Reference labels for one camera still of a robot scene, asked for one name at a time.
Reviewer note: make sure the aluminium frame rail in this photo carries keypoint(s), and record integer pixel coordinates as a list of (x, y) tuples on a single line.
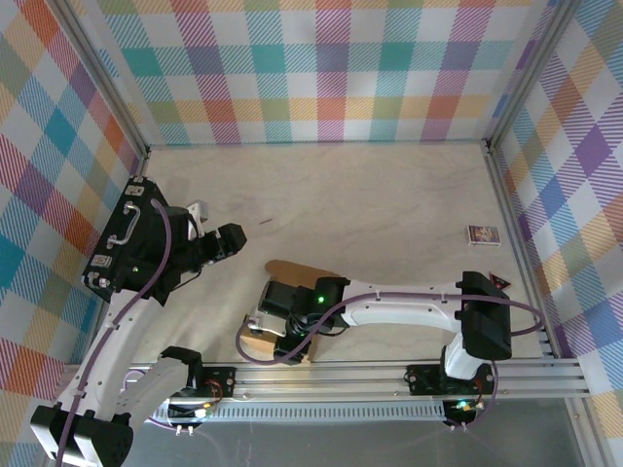
[(365, 382)]

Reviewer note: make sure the brown cardboard folding box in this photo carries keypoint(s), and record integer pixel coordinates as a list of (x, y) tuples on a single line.
[(297, 272)]

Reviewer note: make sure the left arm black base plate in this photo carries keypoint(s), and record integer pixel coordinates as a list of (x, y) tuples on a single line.
[(219, 382)]

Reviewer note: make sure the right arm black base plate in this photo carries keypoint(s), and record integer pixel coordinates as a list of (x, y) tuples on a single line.
[(423, 379)]

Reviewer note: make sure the right aluminium frame post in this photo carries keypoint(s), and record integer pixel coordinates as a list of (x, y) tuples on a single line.
[(531, 73)]

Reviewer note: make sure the left aluminium frame post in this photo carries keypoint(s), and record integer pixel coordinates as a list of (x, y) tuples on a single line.
[(107, 85)]

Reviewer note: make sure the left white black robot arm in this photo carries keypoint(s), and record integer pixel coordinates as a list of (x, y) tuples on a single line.
[(97, 370)]

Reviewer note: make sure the black red triangle sign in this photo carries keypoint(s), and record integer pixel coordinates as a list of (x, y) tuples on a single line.
[(503, 283)]

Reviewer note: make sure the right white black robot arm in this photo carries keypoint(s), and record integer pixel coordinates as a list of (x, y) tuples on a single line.
[(487, 321)]

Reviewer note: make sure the aluminium frame post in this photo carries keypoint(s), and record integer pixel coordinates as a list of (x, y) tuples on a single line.
[(107, 85), (531, 73)]

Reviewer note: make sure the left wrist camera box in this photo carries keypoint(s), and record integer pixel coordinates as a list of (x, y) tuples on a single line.
[(199, 211)]

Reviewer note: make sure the small purple printed card box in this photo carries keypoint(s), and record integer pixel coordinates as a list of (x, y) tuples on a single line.
[(484, 236)]

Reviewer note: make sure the black power connector block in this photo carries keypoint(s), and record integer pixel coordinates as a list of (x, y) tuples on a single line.
[(460, 413), (185, 413)]

